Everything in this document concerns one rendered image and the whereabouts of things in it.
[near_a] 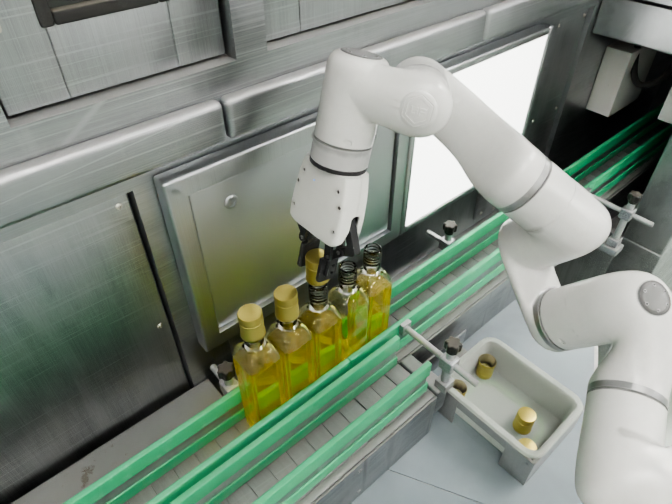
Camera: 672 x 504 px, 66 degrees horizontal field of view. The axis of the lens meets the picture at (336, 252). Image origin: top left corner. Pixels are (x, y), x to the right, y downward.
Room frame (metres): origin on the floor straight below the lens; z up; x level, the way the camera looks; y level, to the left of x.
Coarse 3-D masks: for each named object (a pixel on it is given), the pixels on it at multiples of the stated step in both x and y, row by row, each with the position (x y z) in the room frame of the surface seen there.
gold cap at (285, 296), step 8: (280, 288) 0.52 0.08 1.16; (288, 288) 0.52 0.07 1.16; (280, 296) 0.50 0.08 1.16; (288, 296) 0.50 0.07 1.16; (296, 296) 0.50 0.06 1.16; (280, 304) 0.49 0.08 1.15; (288, 304) 0.49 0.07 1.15; (296, 304) 0.50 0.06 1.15; (280, 312) 0.49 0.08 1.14; (288, 312) 0.49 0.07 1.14; (296, 312) 0.50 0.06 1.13; (280, 320) 0.49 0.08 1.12; (288, 320) 0.49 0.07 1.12
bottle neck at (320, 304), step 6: (312, 288) 0.54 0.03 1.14; (318, 288) 0.54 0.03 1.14; (324, 288) 0.54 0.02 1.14; (312, 294) 0.53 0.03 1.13; (318, 294) 0.53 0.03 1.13; (324, 294) 0.54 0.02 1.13; (312, 300) 0.53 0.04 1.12; (318, 300) 0.53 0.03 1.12; (324, 300) 0.53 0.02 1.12; (312, 306) 0.53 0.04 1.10; (318, 306) 0.53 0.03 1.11; (324, 306) 0.53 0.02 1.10; (318, 312) 0.53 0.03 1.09
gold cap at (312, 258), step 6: (312, 252) 0.55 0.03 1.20; (318, 252) 0.55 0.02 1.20; (306, 258) 0.54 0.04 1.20; (312, 258) 0.54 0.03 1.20; (318, 258) 0.54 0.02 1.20; (306, 264) 0.54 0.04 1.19; (312, 264) 0.53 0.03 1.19; (318, 264) 0.53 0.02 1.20; (306, 270) 0.54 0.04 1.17; (312, 270) 0.53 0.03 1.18; (306, 276) 0.54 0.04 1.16; (312, 276) 0.53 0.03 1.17; (312, 282) 0.53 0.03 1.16; (324, 282) 0.53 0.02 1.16
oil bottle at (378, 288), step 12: (360, 276) 0.61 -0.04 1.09; (372, 276) 0.61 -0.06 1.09; (384, 276) 0.62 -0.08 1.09; (372, 288) 0.59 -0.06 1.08; (384, 288) 0.61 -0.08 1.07; (372, 300) 0.59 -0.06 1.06; (384, 300) 0.61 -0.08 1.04; (372, 312) 0.59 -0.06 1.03; (384, 312) 0.61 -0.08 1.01; (372, 324) 0.59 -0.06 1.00; (384, 324) 0.61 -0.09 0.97; (372, 336) 0.59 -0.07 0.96
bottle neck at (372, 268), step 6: (366, 246) 0.63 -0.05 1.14; (372, 246) 0.63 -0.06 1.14; (378, 246) 0.63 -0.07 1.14; (366, 252) 0.62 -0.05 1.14; (372, 252) 0.63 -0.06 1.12; (378, 252) 0.61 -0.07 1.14; (366, 258) 0.61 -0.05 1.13; (372, 258) 0.61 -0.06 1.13; (378, 258) 0.61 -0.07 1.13; (366, 264) 0.61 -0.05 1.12; (372, 264) 0.61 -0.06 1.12; (378, 264) 0.61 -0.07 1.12; (366, 270) 0.61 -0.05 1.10; (372, 270) 0.61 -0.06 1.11; (378, 270) 0.62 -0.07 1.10
